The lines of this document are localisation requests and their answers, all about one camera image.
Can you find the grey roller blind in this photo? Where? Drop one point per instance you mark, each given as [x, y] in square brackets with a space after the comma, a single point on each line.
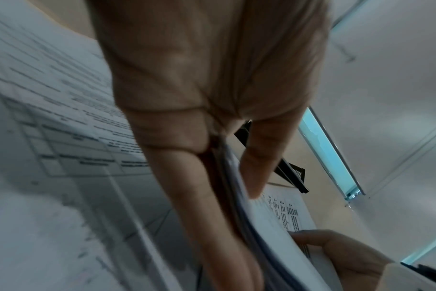
[383, 99]
[419, 184]

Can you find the black mesh paper tray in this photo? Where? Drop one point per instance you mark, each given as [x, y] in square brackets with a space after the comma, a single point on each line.
[293, 173]

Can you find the pile of printed papers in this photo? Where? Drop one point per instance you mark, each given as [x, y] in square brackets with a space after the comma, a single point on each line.
[60, 142]

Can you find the person's left hand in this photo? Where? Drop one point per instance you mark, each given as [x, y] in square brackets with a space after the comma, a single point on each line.
[203, 71]

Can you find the person's right hand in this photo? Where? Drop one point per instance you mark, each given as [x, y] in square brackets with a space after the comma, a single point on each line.
[354, 261]

